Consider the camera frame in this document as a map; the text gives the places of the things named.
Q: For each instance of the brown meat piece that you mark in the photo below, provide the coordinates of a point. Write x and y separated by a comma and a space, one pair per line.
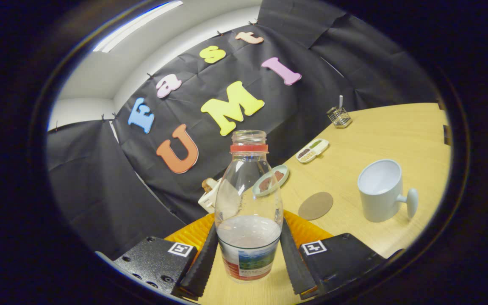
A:
278, 175
265, 184

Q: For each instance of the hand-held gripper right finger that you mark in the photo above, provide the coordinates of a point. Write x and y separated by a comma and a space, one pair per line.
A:
295, 262

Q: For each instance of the cloudy white juice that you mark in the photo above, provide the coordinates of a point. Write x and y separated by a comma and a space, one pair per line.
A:
248, 231

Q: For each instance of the long ceiling light panel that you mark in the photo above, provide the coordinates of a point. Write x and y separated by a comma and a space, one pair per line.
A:
138, 25

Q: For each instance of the pale green plate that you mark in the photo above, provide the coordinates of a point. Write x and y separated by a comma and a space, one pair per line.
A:
285, 171

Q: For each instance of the wooden table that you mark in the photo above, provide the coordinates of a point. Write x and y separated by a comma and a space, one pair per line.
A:
375, 131

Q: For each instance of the white toaster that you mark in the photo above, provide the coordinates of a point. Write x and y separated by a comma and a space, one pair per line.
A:
208, 200

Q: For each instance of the bread slice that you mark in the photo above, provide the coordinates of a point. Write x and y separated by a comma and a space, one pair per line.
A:
206, 184

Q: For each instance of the black backdrop cloth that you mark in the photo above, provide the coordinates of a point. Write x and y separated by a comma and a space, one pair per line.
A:
100, 190

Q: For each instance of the round brown coaster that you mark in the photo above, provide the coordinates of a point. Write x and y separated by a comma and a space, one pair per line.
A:
315, 206

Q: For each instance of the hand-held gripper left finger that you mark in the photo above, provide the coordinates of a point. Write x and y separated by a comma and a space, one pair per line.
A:
203, 262

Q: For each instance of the white divided condiment dish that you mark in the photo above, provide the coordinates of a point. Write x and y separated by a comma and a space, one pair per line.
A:
311, 151

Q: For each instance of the pale blue cup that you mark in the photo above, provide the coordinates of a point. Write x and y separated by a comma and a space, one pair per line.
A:
379, 199

